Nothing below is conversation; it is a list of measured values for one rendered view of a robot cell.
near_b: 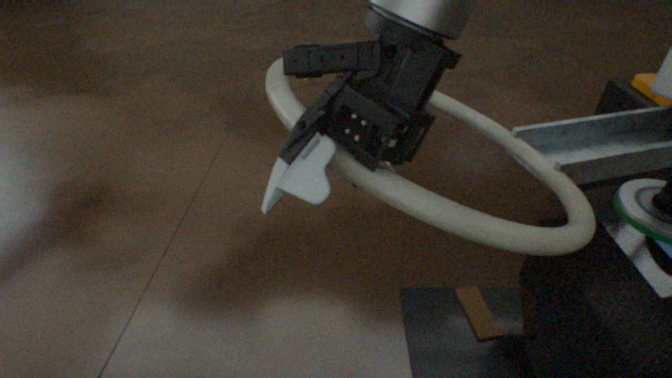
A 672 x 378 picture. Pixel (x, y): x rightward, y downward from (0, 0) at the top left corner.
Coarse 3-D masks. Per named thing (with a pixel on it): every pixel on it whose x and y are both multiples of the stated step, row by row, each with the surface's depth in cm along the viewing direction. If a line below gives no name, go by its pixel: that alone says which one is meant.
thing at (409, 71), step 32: (384, 32) 33; (416, 32) 32; (384, 64) 35; (416, 64) 33; (448, 64) 34; (352, 96) 36; (384, 96) 36; (416, 96) 34; (352, 128) 38; (384, 128) 34; (416, 128) 37; (384, 160) 38
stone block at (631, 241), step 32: (608, 192) 117; (544, 224) 139; (608, 224) 109; (544, 256) 140; (576, 256) 122; (608, 256) 108; (640, 256) 99; (544, 288) 140; (576, 288) 122; (608, 288) 108; (640, 288) 97; (544, 320) 141; (576, 320) 122; (608, 320) 109; (640, 320) 98; (544, 352) 141; (576, 352) 123; (608, 352) 109; (640, 352) 98
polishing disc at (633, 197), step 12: (636, 180) 102; (648, 180) 102; (624, 192) 98; (636, 192) 98; (648, 192) 98; (624, 204) 95; (636, 204) 95; (648, 204) 95; (636, 216) 91; (648, 216) 91; (660, 216) 91; (648, 228) 90; (660, 228) 88
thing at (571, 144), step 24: (576, 120) 76; (600, 120) 77; (624, 120) 79; (648, 120) 81; (552, 144) 77; (576, 144) 77; (600, 144) 78; (624, 144) 78; (648, 144) 78; (528, 168) 71; (576, 168) 66; (600, 168) 67; (624, 168) 69; (648, 168) 71
